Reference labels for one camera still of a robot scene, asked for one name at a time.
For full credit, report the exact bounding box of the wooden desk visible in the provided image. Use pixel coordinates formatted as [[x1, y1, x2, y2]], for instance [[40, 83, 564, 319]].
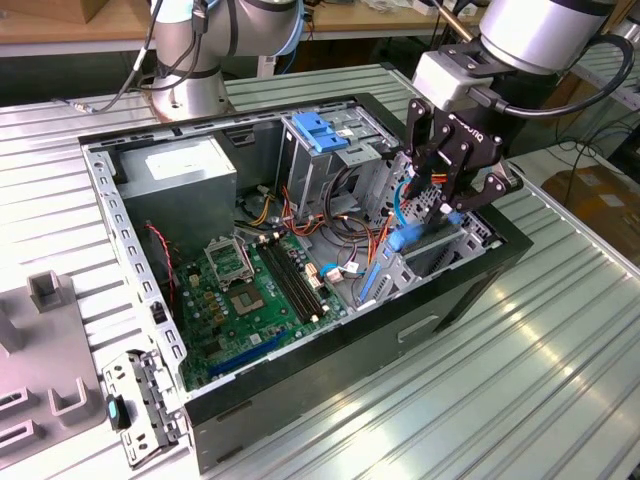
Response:
[[0, 0, 481, 57]]

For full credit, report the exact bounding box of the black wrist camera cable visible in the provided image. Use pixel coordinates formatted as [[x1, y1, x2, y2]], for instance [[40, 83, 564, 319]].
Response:
[[467, 34, 632, 119]]

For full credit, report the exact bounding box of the CPU socket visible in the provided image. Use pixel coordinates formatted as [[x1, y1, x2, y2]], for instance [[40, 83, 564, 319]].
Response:
[[227, 285, 270, 317]]

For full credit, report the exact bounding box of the metal hinged slot bracket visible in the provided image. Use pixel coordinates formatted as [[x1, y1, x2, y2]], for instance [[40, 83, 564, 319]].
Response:
[[101, 348, 189, 471]]

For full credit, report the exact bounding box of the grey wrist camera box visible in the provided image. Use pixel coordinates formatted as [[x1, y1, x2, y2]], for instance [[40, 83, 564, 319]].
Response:
[[411, 48, 496, 110]]

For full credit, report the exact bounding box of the metal socket cover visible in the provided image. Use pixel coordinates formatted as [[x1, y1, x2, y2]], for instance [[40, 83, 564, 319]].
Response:
[[203, 238, 251, 290]]

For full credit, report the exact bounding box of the red black fan wire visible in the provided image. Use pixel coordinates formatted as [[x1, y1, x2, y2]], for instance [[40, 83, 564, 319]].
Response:
[[143, 223, 177, 307]]

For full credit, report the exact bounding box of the black latch with blue mark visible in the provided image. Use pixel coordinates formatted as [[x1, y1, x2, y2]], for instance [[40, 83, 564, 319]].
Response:
[[105, 393, 132, 432]]

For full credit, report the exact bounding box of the black open PC case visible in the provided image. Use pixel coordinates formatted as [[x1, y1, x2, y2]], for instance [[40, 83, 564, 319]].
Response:
[[78, 92, 535, 475]]

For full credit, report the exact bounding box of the grey parts rack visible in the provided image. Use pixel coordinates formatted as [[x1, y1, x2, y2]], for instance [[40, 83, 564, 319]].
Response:
[[0, 269, 104, 459]]

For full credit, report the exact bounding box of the hard disk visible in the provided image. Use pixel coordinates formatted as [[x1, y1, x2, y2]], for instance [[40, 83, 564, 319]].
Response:
[[358, 212, 464, 305]]

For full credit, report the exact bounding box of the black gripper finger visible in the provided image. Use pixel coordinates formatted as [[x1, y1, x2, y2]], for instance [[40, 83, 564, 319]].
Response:
[[435, 141, 521, 229], [403, 98, 454, 200]]

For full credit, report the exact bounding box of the metal optical drive cage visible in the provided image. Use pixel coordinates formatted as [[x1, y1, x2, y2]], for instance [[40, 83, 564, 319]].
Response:
[[276, 106, 401, 226]]

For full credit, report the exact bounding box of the blue drive bay latch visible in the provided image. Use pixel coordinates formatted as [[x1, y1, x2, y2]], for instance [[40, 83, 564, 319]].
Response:
[[293, 113, 350, 155]]

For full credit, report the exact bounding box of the metal disk bay cage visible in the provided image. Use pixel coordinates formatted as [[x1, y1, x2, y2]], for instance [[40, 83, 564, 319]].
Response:
[[358, 149, 503, 312]]

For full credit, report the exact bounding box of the black cable with silver plug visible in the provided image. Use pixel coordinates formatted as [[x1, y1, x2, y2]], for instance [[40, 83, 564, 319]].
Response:
[[52, 0, 211, 115]]

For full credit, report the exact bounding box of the blue expansion slot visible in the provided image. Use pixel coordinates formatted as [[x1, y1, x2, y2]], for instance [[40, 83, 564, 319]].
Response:
[[207, 329, 290, 379]]

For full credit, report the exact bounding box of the green motherboard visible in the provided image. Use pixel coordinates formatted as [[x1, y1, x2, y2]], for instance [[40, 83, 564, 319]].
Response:
[[174, 232, 350, 392]]

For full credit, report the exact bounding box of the black RAM slot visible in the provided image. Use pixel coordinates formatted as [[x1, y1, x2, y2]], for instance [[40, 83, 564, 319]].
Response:
[[268, 238, 322, 318], [273, 236, 329, 315], [261, 240, 316, 322], [256, 241, 310, 324]]

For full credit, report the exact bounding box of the thick black cable loop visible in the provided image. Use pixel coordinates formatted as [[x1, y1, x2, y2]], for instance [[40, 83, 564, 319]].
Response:
[[322, 167, 362, 234]]

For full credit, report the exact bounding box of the brown cardboard box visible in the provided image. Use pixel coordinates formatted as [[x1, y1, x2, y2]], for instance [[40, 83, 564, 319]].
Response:
[[542, 164, 640, 261]]

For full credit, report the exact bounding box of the red orange wire bundle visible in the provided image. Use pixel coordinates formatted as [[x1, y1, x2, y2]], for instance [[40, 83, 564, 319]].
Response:
[[281, 185, 327, 237]]

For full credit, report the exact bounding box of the short blue data wire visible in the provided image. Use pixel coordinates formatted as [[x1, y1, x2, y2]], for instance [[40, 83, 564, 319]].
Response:
[[319, 262, 362, 285]]

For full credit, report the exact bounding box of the grey power supply unit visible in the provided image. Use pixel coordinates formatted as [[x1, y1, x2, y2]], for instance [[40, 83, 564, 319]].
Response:
[[114, 135, 239, 256]]

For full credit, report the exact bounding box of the yellow black wire bundle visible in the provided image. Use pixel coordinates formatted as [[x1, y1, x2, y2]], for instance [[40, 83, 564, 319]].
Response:
[[247, 185, 277, 227]]

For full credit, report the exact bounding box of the long blue data wire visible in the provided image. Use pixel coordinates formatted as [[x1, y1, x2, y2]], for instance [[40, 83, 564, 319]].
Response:
[[392, 172, 419, 231]]

